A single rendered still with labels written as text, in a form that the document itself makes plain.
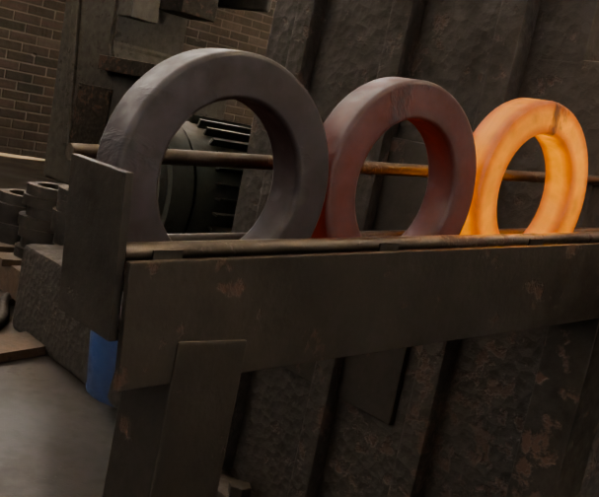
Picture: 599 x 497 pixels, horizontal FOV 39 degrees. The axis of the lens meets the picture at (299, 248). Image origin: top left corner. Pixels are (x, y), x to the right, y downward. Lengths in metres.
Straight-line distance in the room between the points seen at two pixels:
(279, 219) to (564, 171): 0.37
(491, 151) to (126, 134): 0.37
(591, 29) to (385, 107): 0.52
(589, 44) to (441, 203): 0.45
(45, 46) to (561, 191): 6.44
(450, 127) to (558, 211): 0.21
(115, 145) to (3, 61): 6.50
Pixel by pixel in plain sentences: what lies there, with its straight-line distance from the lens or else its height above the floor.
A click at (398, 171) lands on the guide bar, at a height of 0.70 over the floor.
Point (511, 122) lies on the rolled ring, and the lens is 0.80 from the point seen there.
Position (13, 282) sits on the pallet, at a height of 0.07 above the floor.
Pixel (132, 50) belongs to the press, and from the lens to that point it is 5.65.
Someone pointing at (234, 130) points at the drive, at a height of 0.67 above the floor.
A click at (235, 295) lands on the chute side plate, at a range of 0.58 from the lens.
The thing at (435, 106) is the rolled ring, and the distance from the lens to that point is 0.72.
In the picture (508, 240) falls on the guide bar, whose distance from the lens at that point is 0.81.
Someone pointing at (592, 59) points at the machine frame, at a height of 0.88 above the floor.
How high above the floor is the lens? 0.72
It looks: 8 degrees down
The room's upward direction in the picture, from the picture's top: 12 degrees clockwise
